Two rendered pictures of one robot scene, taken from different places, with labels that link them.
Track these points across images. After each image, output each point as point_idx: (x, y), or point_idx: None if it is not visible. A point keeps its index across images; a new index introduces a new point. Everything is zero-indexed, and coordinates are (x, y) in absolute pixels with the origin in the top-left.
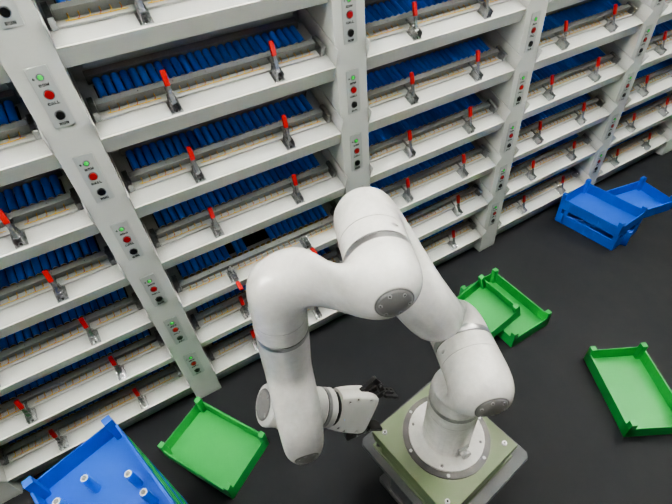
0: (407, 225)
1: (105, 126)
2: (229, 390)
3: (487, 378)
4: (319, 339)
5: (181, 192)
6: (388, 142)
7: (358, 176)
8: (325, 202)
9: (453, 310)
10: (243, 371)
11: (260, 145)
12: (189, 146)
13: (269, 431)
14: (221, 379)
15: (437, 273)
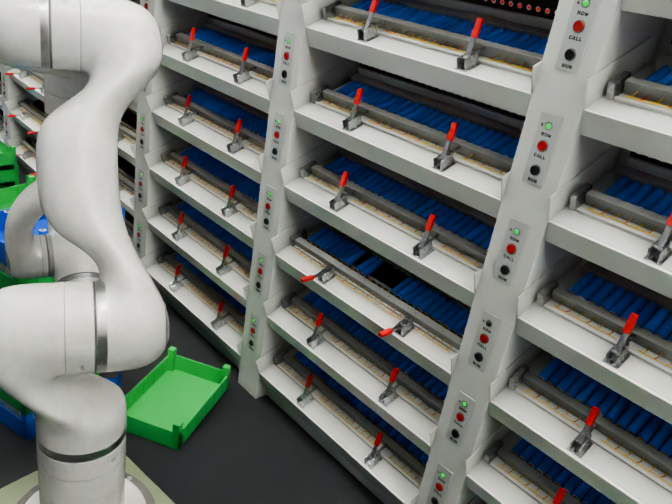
0: (120, 62)
1: (321, 23)
2: (252, 406)
3: (2, 291)
4: (347, 493)
5: (326, 125)
6: (604, 314)
7: (499, 296)
8: (447, 293)
9: (51, 170)
10: (280, 415)
11: (422, 146)
12: (360, 88)
13: (194, 449)
14: (267, 397)
15: (77, 118)
